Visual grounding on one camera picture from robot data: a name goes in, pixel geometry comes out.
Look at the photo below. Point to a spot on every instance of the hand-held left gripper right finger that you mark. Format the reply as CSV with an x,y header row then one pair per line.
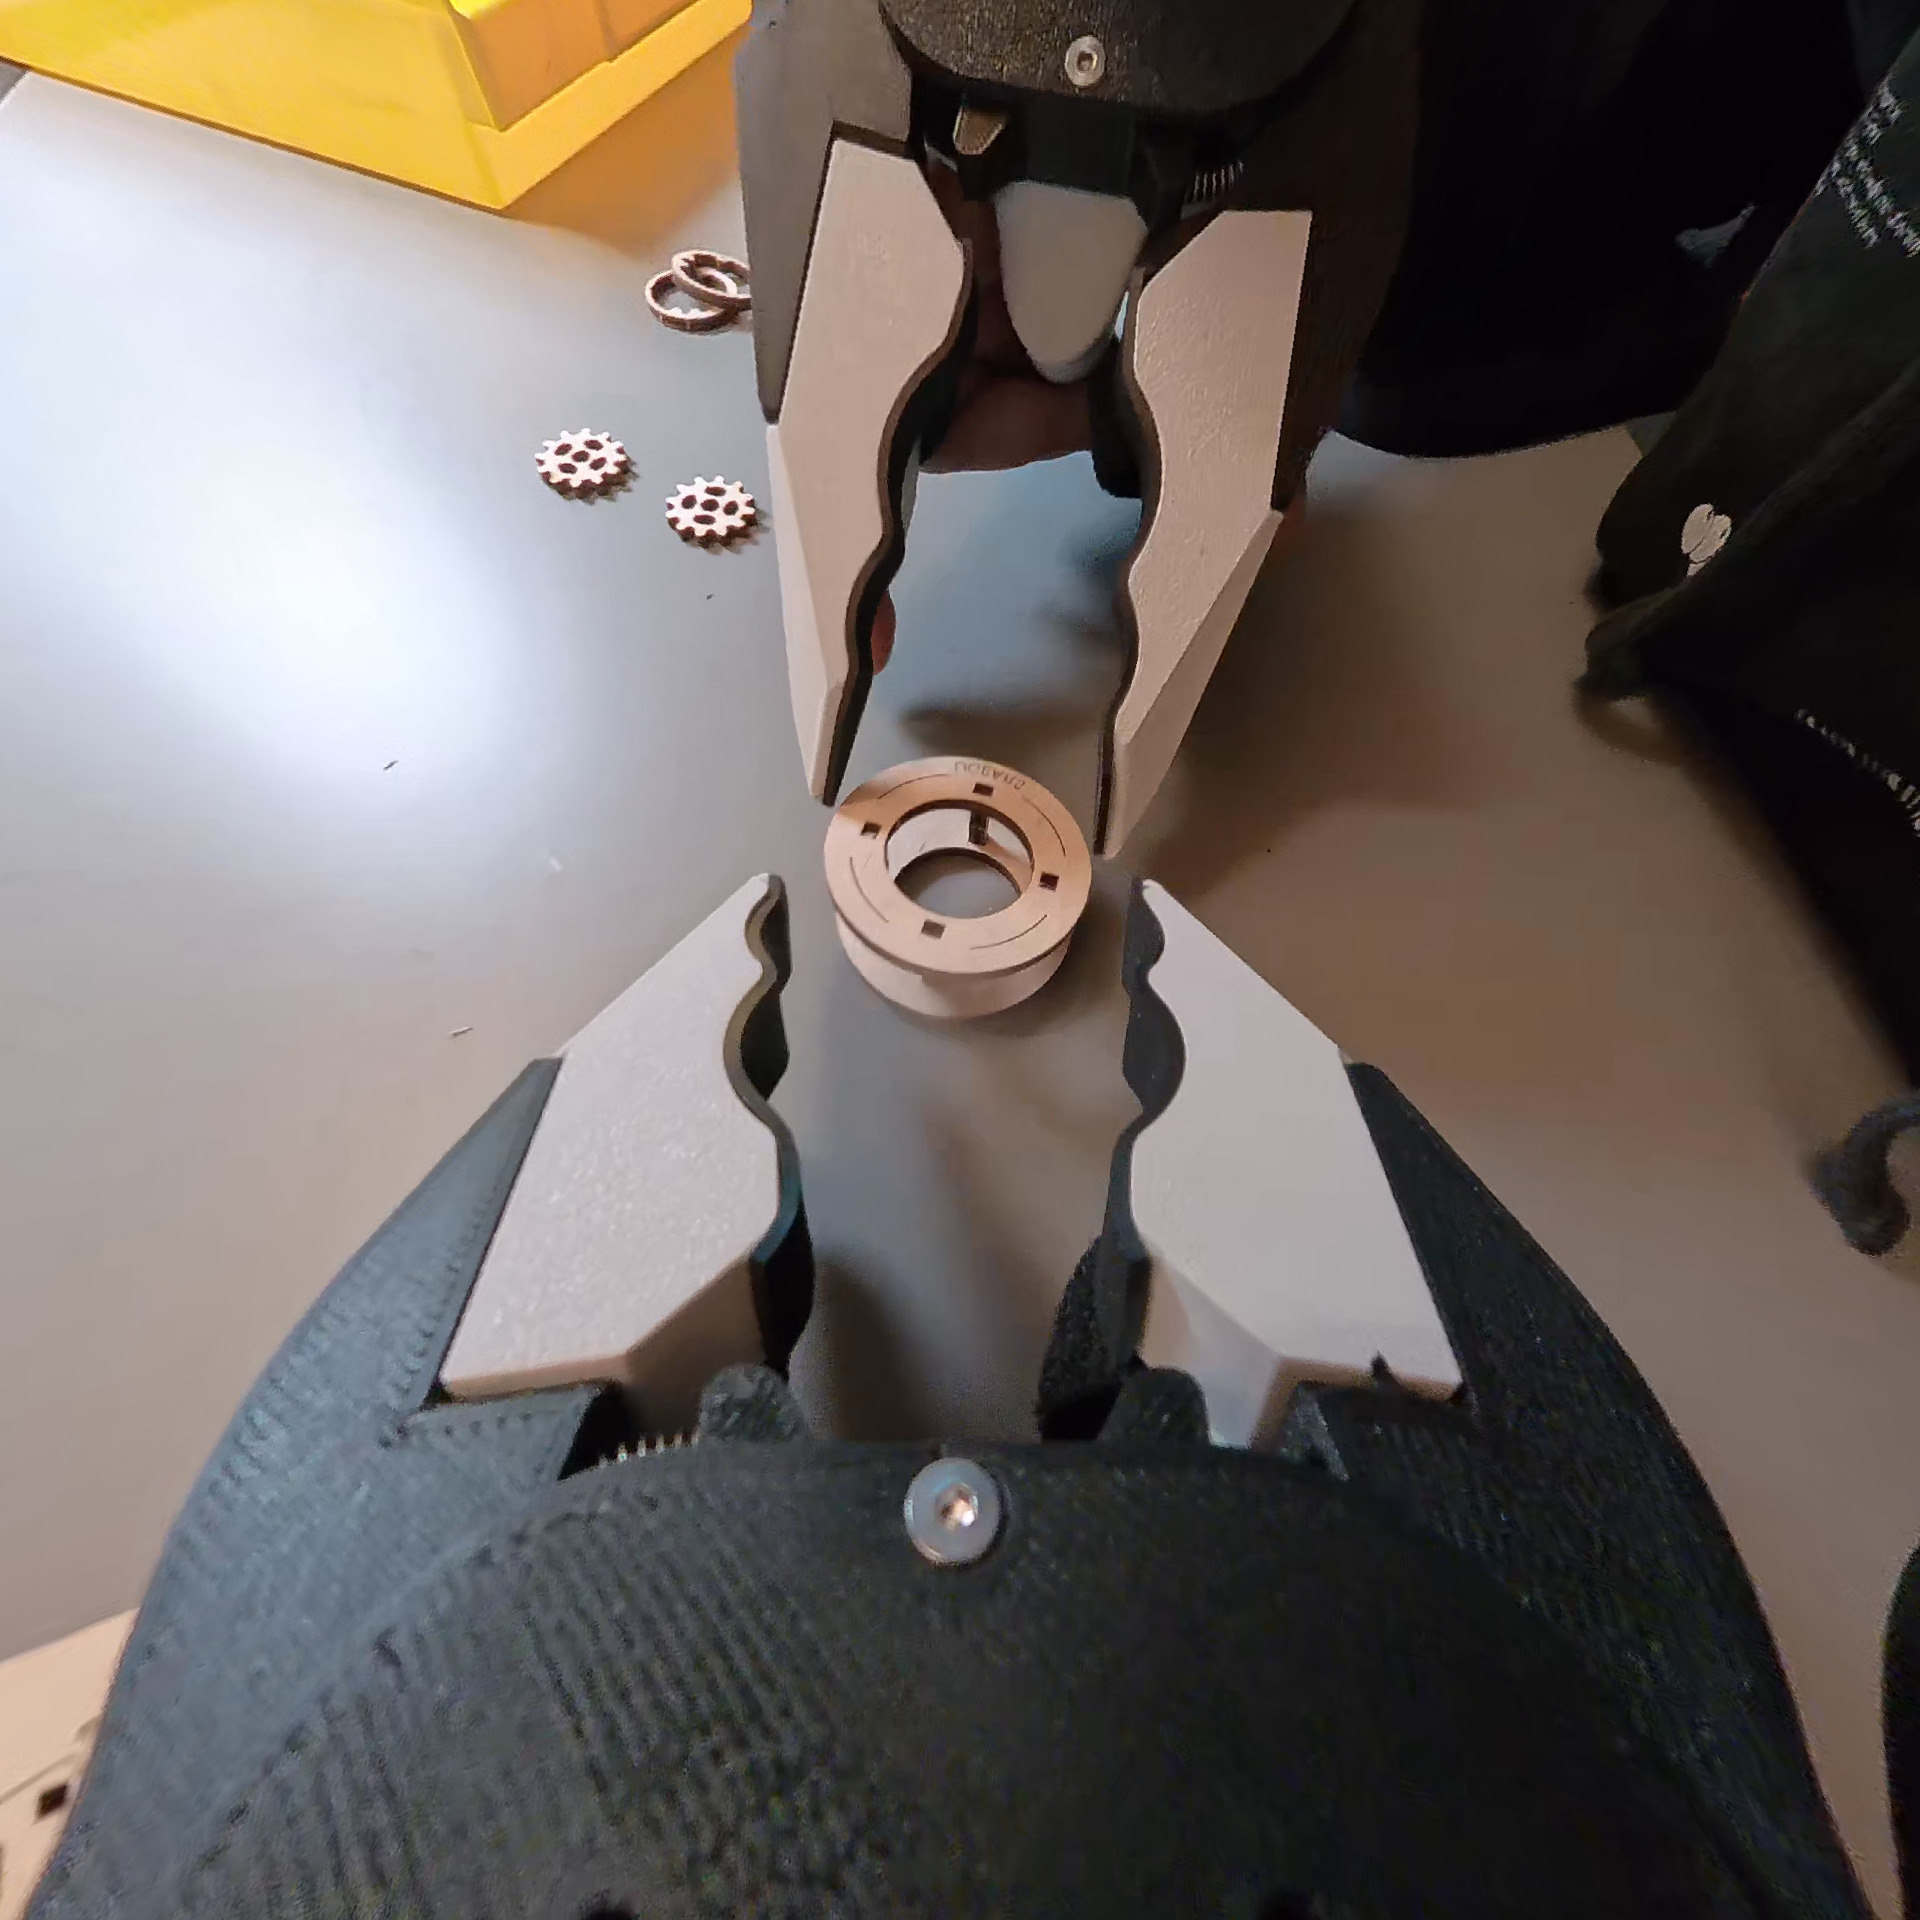
x,y
1275,1201

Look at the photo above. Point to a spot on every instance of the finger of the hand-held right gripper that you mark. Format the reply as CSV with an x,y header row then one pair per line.
x,y
863,345
1214,421

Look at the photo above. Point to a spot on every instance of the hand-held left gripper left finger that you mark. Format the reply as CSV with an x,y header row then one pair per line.
x,y
644,1184

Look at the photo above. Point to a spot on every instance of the wooden spool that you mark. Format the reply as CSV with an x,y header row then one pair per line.
x,y
1058,884

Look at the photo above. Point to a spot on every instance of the person's right forearm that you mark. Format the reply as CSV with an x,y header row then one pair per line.
x,y
1500,270

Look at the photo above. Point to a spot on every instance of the person's right hand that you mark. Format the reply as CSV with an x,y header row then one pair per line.
x,y
998,428

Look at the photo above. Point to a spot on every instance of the wooden gear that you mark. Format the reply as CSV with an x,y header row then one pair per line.
x,y
559,475
686,524

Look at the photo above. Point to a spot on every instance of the person's black hoodie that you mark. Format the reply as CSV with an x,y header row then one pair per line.
x,y
1770,600

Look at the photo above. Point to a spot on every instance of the yellow plastic bin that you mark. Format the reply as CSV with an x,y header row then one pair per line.
x,y
300,60

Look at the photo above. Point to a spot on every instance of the laser-cut wooden sheet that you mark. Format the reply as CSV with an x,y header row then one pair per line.
x,y
43,1723

